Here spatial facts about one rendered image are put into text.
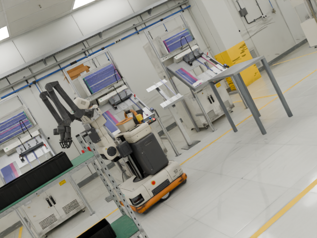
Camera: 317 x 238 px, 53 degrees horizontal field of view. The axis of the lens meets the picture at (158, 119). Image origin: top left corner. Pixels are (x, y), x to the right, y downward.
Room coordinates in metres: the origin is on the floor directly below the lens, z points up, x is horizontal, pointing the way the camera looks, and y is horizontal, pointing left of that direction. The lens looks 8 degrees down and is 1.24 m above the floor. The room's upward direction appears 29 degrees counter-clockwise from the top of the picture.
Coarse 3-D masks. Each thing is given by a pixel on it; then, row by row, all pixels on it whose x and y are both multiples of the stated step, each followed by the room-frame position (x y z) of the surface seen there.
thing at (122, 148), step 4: (120, 140) 3.45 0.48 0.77; (116, 144) 3.50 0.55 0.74; (120, 144) 3.29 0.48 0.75; (124, 144) 3.30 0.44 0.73; (128, 144) 3.32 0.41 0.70; (120, 148) 3.28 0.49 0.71; (124, 148) 3.29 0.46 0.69; (128, 148) 3.31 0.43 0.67; (120, 152) 3.28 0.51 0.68; (124, 152) 3.29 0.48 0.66; (128, 152) 3.30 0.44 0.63; (132, 152) 3.32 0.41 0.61; (104, 156) 3.37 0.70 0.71; (120, 156) 3.45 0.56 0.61; (124, 156) 3.27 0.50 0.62; (112, 160) 3.42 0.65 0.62; (116, 160) 3.37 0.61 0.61
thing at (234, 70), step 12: (252, 60) 3.71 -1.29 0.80; (264, 60) 3.64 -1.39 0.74; (228, 72) 3.84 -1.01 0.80; (240, 84) 3.55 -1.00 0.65; (276, 84) 3.65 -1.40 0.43; (216, 96) 4.21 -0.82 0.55; (252, 108) 3.55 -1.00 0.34; (288, 108) 3.65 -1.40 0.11; (228, 120) 4.22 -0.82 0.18; (264, 132) 3.55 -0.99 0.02
